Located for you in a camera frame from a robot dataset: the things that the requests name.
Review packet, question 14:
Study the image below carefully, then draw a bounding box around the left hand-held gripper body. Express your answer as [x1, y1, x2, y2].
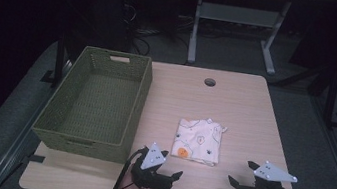
[127, 138, 181, 189]

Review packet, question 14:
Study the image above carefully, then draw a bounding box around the white patterned cloth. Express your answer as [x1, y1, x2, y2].
[169, 112, 229, 168]

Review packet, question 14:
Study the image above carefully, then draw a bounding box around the green woven basket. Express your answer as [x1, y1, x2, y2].
[28, 39, 157, 167]

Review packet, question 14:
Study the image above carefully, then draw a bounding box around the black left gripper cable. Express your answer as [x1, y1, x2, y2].
[107, 142, 149, 189]

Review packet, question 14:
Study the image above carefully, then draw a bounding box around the round table cable grommet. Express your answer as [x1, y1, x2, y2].
[203, 77, 217, 88]

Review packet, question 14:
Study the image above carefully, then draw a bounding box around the tangle of floor cables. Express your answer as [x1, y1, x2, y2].
[114, 0, 199, 63]

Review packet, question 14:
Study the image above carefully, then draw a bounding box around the white metal desk frame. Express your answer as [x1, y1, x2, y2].
[185, 0, 294, 79]

